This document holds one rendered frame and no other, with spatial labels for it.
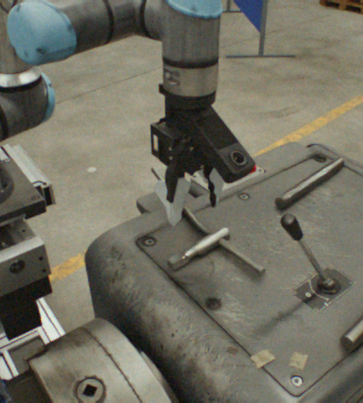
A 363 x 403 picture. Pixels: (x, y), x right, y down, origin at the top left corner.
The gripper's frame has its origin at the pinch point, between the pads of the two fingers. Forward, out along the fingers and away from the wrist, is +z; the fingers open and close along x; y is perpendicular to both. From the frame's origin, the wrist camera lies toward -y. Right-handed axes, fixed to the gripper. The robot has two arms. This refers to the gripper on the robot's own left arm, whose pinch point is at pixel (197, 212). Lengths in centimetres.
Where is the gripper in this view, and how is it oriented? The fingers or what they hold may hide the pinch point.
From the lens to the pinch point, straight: 73.2
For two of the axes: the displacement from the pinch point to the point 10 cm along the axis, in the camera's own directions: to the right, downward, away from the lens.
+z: 0.0, 8.0, 6.0
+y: -6.0, -4.8, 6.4
